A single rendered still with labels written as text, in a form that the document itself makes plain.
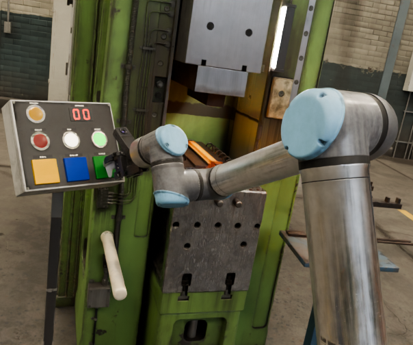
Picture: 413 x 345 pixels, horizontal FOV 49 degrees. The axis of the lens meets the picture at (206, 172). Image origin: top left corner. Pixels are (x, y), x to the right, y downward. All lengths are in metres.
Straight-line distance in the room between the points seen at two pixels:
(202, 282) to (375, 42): 7.00
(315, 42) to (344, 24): 6.22
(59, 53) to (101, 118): 5.54
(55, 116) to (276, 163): 0.76
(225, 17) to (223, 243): 0.86
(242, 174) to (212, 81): 0.66
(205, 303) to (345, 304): 1.27
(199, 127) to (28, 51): 5.82
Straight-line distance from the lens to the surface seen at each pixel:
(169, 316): 1.98
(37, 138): 1.46
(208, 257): 1.87
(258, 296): 2.33
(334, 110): 0.73
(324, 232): 0.75
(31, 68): 7.85
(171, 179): 1.20
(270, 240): 2.20
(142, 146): 1.27
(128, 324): 2.19
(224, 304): 2.02
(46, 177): 1.44
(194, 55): 1.69
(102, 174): 1.52
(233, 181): 1.16
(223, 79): 1.73
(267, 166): 1.06
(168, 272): 1.85
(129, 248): 2.00
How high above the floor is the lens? 1.44
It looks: 15 degrees down
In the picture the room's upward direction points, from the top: 9 degrees clockwise
